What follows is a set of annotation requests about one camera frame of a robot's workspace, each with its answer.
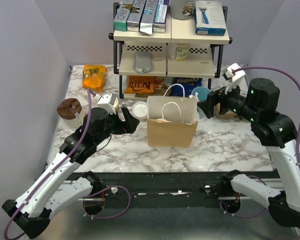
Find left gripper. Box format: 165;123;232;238
94;107;140;146

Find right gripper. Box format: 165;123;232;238
197;77;259;123

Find cardboard cup carrier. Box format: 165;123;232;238
214;103;237;120

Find brown paper cups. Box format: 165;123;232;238
113;97;120;112

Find brown paper bag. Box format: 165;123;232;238
146;84;200;148

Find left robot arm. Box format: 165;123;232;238
2;107;140;239

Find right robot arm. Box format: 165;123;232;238
197;78;300;228

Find blue plastic cup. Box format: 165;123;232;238
191;86;211;119

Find white stirrers in cup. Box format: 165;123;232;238
189;92;199;101

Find blue Doritos bag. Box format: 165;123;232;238
170;77;203;97

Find orange Kettle chips bag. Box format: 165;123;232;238
124;75;172;101

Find two-tier shelf rack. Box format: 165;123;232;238
108;15;233;100

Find white printed cup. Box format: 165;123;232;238
168;43;191;61

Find orange snack bag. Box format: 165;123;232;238
82;65;107;92

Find grey sponge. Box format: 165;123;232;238
134;51;153;73

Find blue razor box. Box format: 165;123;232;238
194;0;227;37

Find purple white toothpaste box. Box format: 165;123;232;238
153;0;170;33

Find teal toothpaste box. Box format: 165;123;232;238
113;0;134;32

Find blue silver toothpaste box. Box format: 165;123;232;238
139;0;159;35

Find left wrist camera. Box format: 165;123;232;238
96;92;118;115

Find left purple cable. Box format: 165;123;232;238
2;88;132;240

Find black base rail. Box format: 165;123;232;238
93;172;237;209

